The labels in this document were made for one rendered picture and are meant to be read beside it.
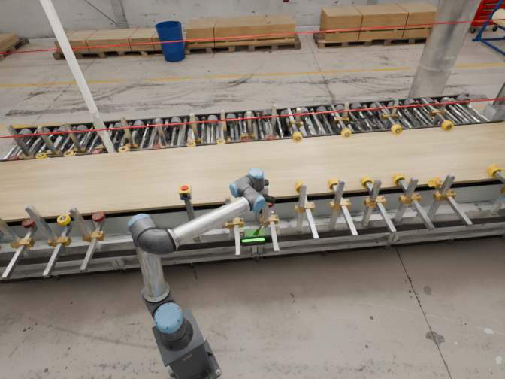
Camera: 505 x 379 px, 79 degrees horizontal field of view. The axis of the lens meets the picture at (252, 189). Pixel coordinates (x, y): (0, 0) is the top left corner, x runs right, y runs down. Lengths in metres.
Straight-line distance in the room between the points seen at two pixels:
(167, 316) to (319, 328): 1.34
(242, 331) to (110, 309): 1.16
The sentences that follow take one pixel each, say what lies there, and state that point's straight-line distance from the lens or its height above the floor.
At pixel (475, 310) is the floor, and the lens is 3.26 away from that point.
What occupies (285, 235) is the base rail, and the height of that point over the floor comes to 0.70.
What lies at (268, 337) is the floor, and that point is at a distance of 2.69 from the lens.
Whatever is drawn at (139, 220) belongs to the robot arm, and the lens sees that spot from 1.53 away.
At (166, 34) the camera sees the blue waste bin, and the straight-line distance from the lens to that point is 7.28.
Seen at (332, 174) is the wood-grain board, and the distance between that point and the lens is 2.53.
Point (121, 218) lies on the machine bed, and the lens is 2.56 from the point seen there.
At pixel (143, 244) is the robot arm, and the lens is 1.47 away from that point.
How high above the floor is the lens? 2.52
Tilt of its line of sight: 43 degrees down
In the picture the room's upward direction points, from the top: 3 degrees counter-clockwise
